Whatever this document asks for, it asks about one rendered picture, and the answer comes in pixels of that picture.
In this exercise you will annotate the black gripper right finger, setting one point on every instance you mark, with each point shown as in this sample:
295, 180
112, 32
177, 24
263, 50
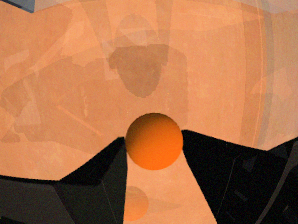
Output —
239, 183

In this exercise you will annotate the clear low wall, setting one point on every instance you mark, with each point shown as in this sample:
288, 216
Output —
280, 111

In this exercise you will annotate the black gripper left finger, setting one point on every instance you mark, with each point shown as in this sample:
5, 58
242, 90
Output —
93, 194

